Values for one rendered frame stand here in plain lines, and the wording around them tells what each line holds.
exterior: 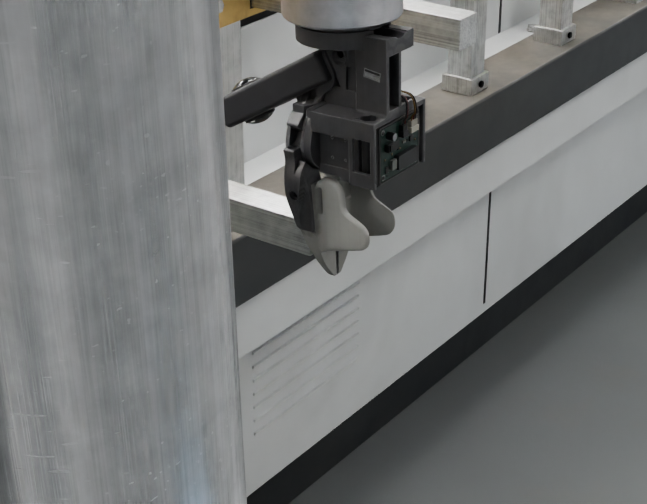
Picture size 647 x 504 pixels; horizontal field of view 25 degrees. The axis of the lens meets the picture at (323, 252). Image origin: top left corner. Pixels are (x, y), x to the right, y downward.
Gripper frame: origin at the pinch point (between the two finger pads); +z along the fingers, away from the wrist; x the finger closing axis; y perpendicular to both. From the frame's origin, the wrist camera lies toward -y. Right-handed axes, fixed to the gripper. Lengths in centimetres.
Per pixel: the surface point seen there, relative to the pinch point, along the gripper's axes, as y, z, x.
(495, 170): -30, 27, 80
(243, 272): -24.8, 16.0, 19.2
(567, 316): -46, 81, 141
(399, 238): -29, 28, 56
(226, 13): -25.6, -11.5, 19.5
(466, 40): -1.8, -11.2, 24.7
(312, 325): -50, 50, 64
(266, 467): -51, 68, 53
